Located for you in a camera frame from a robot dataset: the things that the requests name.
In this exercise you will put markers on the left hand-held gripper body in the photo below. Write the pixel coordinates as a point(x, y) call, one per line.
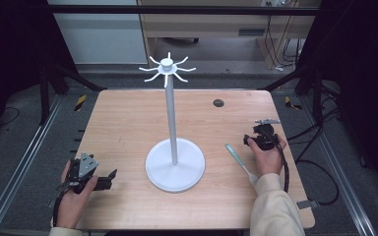
point(86, 165)

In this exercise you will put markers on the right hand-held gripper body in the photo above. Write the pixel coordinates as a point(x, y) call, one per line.
point(266, 139)

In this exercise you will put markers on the white hook stand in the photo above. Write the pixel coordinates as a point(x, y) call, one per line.
point(174, 167)

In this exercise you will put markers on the person's right hand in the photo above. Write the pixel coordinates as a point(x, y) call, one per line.
point(269, 162)

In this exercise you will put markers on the person's left hand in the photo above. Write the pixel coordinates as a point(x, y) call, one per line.
point(70, 208)

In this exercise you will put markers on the yellow-black striped floor marker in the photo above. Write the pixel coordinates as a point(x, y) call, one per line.
point(80, 102)
point(290, 103)

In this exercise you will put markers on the dark round table grommet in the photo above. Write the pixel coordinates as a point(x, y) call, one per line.
point(218, 103)

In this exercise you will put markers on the grey table edge clip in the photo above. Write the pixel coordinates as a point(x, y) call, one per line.
point(308, 204)

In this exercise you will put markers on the light wooden desk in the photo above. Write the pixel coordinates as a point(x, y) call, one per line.
point(210, 28)

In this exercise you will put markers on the white cabinet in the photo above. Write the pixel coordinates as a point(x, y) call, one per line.
point(101, 36)

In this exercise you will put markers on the aluminium floor rail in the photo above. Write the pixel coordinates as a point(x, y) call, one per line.
point(338, 170)
point(23, 160)

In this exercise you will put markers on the black frame strut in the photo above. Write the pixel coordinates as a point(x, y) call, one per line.
point(308, 75)
point(69, 77)

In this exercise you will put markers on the black horizontal frame bar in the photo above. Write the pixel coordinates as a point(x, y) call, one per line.
point(177, 10)

